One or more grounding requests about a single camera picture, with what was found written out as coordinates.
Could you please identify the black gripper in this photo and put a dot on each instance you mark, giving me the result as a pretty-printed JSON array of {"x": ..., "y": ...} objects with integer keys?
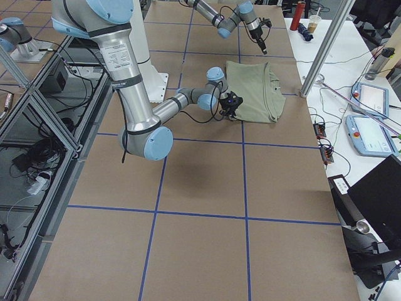
[
  {"x": 227, "y": 111},
  {"x": 257, "y": 35}
]

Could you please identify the olive green long-sleeve shirt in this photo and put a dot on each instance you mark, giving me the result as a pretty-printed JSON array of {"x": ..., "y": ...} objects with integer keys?
[{"x": 260, "y": 90}]

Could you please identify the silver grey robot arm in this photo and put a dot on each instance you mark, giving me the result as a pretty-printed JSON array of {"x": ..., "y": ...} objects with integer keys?
[
  {"x": 242, "y": 13},
  {"x": 107, "y": 23}
]

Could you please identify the folded navy blue umbrella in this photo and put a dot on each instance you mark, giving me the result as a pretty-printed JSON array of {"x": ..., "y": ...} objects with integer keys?
[{"x": 303, "y": 31}]

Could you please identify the red cylindrical bottle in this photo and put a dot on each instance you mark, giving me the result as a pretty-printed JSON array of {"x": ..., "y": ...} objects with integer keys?
[{"x": 300, "y": 7}]

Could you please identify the iced coffee cup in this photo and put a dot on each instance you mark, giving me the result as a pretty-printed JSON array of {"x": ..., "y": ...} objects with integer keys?
[{"x": 314, "y": 21}]

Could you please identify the white reacher grabber stick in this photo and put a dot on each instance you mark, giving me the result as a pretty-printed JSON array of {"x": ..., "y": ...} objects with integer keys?
[{"x": 321, "y": 82}]

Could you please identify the far blue teach pendant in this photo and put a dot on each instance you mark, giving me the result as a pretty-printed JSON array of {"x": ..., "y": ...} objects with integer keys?
[{"x": 371, "y": 98}]

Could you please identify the blue teach pendant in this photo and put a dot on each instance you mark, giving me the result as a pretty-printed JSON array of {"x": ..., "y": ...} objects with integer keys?
[
  {"x": 371, "y": 98},
  {"x": 369, "y": 138}
]

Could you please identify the near blue teach pendant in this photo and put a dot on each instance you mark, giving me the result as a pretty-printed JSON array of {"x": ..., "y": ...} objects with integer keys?
[{"x": 369, "y": 138}]

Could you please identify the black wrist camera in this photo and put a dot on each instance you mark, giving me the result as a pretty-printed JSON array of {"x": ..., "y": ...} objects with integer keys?
[{"x": 265, "y": 22}]

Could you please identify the aluminium frame post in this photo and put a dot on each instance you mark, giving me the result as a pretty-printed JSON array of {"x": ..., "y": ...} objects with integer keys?
[{"x": 328, "y": 41}]

